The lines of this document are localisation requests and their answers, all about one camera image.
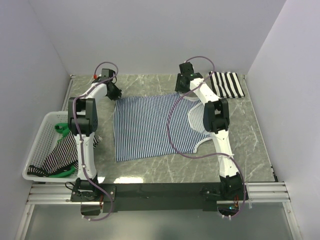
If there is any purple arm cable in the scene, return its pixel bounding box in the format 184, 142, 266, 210
166, 55, 248, 221
72, 61, 119, 223

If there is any folded black white tank top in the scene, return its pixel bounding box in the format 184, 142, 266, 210
209, 71, 246, 99

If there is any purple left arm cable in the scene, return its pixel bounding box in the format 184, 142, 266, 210
72, 61, 119, 223

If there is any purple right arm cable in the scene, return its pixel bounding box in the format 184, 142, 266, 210
166, 55, 248, 221

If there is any blue white striped tank top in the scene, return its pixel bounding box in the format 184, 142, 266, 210
113, 93, 212, 162

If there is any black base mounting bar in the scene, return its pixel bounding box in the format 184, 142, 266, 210
69, 182, 251, 216

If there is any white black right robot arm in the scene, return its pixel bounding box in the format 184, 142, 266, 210
175, 60, 246, 200

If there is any white plastic laundry basket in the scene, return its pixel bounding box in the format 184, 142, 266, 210
22, 111, 78, 183

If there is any green garment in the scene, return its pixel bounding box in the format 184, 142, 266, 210
45, 123, 77, 178

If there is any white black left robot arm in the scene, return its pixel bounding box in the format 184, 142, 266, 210
67, 68, 122, 201

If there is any dark striped tank top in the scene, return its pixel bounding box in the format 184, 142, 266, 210
26, 133, 104, 176

